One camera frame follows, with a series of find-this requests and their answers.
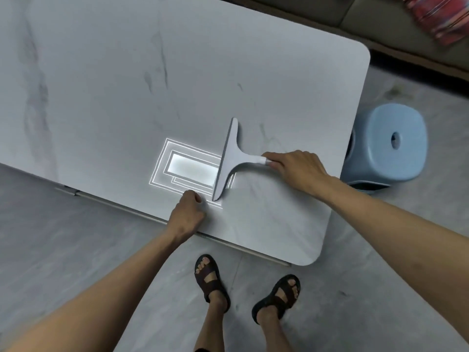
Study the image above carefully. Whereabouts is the person's left hand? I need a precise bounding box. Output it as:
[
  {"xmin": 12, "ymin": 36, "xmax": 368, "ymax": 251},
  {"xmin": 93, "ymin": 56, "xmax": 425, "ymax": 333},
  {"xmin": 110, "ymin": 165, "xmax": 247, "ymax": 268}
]
[{"xmin": 167, "ymin": 190, "xmax": 206, "ymax": 247}]

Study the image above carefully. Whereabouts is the person's right hand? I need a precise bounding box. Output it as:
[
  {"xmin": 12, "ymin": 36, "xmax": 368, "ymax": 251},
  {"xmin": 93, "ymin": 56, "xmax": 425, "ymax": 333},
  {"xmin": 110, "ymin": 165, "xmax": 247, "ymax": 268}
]
[{"xmin": 262, "ymin": 150, "xmax": 332, "ymax": 194}]

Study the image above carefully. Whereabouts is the grey window squeegee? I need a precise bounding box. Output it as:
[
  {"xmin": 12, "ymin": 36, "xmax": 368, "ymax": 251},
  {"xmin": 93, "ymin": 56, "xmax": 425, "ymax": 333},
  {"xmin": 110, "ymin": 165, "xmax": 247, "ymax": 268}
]
[{"xmin": 211, "ymin": 117, "xmax": 274, "ymax": 202}]

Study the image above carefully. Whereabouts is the person's right forearm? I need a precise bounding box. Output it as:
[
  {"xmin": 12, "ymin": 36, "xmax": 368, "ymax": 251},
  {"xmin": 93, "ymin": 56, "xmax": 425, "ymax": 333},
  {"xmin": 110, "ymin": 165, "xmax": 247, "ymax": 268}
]
[{"xmin": 306, "ymin": 175, "xmax": 469, "ymax": 331}]

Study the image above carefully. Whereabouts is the person's left forearm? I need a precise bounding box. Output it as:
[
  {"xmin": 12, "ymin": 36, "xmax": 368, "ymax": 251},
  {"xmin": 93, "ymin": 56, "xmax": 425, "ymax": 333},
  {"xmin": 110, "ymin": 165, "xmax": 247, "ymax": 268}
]
[{"xmin": 0, "ymin": 229, "xmax": 190, "ymax": 352}]

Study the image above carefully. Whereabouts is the dark brown left sandal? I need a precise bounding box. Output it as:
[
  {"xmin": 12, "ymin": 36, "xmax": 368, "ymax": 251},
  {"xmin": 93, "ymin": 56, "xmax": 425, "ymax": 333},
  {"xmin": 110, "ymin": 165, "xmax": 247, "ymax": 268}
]
[{"xmin": 194, "ymin": 254, "xmax": 231, "ymax": 314}]

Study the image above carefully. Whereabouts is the dark brown sandal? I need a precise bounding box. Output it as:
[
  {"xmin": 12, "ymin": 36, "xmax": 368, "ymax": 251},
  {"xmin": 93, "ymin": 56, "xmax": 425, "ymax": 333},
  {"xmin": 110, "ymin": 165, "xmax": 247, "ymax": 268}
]
[
  {"xmin": 251, "ymin": 274, "xmax": 302, "ymax": 326},
  {"xmin": 194, "ymin": 254, "xmax": 231, "ymax": 314}
]

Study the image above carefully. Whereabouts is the light blue plastic stool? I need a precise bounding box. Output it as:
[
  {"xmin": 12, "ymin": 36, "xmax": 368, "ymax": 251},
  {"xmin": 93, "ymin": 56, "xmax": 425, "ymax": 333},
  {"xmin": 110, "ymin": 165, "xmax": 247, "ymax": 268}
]
[{"xmin": 341, "ymin": 103, "xmax": 429, "ymax": 195}]

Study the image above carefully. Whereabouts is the person's left leg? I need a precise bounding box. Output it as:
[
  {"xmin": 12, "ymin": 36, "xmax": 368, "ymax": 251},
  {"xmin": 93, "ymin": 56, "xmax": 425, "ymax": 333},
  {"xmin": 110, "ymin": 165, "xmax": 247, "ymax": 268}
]
[{"xmin": 193, "ymin": 257, "xmax": 229, "ymax": 352}]

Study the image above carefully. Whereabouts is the person's leg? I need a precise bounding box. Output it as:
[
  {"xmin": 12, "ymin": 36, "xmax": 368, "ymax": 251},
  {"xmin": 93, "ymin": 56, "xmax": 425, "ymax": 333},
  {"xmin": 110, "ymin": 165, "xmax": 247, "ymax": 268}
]
[
  {"xmin": 255, "ymin": 278, "xmax": 299, "ymax": 352},
  {"xmin": 193, "ymin": 257, "xmax": 229, "ymax": 352}
]

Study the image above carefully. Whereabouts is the dark brown right sandal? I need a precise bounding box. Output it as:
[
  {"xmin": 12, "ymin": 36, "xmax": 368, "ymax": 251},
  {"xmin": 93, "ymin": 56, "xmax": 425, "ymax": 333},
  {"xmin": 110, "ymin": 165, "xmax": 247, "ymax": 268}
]
[{"xmin": 251, "ymin": 274, "xmax": 302, "ymax": 326}]

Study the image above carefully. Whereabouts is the person's right leg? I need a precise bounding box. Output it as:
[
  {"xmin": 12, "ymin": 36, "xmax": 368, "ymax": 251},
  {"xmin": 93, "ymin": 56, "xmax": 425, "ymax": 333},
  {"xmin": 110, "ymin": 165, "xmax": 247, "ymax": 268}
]
[{"xmin": 255, "ymin": 278, "xmax": 299, "ymax": 352}]

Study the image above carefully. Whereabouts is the grey-brown sofa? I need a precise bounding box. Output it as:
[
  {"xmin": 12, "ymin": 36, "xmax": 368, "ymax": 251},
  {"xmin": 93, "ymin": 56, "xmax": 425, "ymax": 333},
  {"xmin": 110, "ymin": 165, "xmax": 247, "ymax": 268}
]
[{"xmin": 220, "ymin": 0, "xmax": 469, "ymax": 77}]

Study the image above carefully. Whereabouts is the red patterned cloth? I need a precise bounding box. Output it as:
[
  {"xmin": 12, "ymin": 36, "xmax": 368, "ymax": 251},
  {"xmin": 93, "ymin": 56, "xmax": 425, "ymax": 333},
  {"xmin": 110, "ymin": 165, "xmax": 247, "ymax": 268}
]
[{"xmin": 397, "ymin": 0, "xmax": 469, "ymax": 48}]

